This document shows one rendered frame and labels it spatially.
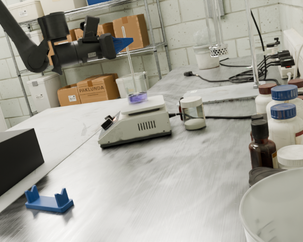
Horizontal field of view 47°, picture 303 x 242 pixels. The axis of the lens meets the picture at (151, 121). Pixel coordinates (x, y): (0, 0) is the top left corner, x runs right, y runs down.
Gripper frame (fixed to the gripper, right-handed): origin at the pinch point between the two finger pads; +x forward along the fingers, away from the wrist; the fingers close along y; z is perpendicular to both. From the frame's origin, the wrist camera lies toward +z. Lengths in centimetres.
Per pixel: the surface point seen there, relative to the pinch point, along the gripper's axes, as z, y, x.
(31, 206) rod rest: -25.4, -24.9, -30.8
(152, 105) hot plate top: -17.4, -6.8, 3.0
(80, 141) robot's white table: -26.1, 9.9, -16.3
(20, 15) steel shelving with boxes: 33, 263, -21
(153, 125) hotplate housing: -22.5, -7.2, 2.0
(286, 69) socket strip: -23, 12, 62
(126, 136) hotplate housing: -24.0, -4.7, -5.4
